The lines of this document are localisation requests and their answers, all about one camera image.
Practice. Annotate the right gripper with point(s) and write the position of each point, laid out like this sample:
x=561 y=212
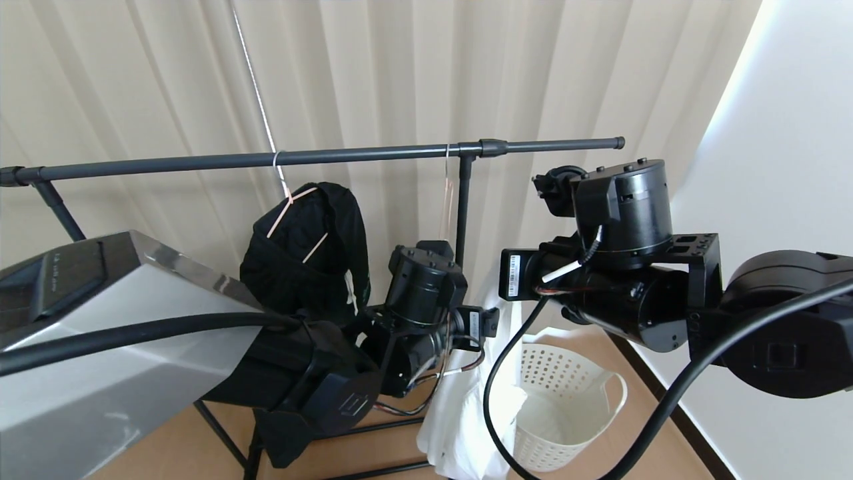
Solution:
x=620 y=300

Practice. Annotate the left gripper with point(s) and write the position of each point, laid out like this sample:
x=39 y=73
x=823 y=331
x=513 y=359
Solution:
x=426 y=353

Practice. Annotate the white garment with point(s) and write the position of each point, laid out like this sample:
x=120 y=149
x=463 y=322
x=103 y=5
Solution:
x=460 y=426

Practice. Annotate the black shorts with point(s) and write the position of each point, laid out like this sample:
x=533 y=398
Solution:
x=293 y=280

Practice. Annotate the pink clothes hanger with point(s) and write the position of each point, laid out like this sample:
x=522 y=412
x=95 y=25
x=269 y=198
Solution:
x=283 y=213
x=448 y=200

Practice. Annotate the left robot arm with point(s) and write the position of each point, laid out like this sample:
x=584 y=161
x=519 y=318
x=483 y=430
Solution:
x=133 y=373

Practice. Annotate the white laundry basket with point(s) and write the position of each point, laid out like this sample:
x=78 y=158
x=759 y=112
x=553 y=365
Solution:
x=573 y=426

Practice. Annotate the black clothes rack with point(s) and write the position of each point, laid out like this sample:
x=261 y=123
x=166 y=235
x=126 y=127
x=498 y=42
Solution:
x=200 y=160

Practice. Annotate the beige curtain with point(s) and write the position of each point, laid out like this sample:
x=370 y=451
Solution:
x=400 y=66

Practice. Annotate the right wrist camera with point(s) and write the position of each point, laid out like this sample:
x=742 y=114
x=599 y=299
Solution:
x=556 y=186

